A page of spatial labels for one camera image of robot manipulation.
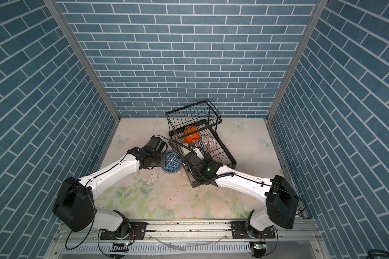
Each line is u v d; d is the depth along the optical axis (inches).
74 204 16.5
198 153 28.2
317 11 28.4
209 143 36.9
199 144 36.9
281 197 16.3
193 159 23.2
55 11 27.8
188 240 28.4
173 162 36.1
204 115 37.9
